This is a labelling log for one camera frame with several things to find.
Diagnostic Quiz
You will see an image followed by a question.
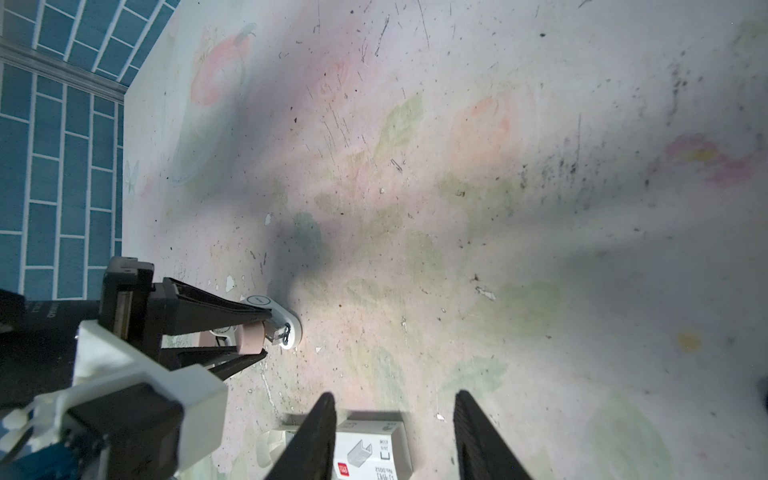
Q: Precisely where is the white staple box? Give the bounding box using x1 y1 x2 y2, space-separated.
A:
257 411 413 479

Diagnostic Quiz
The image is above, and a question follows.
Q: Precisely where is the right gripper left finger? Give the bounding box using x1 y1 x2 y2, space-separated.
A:
266 392 337 480

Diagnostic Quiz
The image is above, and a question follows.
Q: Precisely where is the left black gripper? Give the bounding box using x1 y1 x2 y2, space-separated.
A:
98 256 272 381

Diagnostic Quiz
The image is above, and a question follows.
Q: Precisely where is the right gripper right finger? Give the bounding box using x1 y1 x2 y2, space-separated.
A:
453 390 532 480

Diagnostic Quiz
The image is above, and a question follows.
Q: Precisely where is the pink stapler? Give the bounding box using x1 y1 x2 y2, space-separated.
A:
197 295 303 355

